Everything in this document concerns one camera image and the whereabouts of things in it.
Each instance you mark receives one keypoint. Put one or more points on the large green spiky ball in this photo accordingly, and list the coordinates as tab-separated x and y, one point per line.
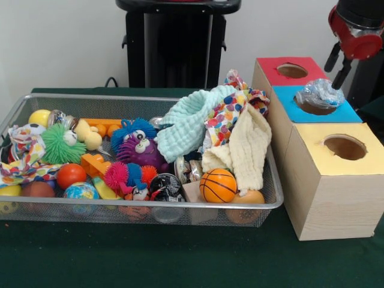
58	145

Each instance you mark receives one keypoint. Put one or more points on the side table with green cloth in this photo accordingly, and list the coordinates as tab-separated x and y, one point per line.
375	111

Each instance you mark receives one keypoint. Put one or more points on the multicolour spiky caterpillar toy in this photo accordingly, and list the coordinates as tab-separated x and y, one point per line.
129	177

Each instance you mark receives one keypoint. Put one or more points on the blue spiky ball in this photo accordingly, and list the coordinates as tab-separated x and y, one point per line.
132	132

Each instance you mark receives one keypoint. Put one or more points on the orange toy basketball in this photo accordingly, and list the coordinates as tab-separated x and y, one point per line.
218	185

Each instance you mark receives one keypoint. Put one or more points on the cream muslin cloth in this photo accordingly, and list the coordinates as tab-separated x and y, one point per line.
249	150

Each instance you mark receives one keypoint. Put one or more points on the wooden box with three holes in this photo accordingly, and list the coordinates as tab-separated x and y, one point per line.
339	204

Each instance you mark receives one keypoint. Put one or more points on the dark green tablecloth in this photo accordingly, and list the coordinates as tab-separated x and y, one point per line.
180	255

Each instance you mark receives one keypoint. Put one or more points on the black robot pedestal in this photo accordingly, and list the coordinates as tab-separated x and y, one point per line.
180	45

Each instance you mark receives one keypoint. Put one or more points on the red-orange ball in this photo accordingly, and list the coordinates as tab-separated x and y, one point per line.
71	176

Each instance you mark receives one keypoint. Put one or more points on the colourful dotted cloth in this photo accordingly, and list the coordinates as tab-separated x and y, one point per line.
259	100
228	123

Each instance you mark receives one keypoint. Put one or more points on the clear packet with coloured print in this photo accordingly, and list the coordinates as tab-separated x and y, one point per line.
322	94

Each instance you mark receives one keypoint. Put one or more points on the mint muslin cloth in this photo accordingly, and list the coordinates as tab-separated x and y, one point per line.
186	132

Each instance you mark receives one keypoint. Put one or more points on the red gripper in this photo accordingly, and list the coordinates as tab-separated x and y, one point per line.
360	46

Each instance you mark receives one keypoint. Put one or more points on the purple spiky monster toy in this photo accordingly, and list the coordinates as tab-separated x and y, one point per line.
144	153

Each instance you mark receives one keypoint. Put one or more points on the shallow clear mesh bin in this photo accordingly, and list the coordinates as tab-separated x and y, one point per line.
268	180

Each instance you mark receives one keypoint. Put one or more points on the white colourful patterned cloth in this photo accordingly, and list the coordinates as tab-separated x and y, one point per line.
27	162

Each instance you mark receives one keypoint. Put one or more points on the yellow plush toy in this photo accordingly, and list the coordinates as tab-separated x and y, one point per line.
88	135

